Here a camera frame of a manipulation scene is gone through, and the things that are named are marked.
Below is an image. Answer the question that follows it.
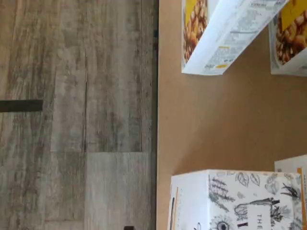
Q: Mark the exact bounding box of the white box yellow strip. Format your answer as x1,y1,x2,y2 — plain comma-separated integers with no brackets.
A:
169,169,303,230
274,154,307,230

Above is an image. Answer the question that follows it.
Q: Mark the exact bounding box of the white yellow granola box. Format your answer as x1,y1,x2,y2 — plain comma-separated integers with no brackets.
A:
181,0,292,75
269,0,307,76

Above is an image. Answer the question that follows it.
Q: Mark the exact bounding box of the low tan shelf board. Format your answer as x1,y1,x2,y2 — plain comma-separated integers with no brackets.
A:
157,0,307,230

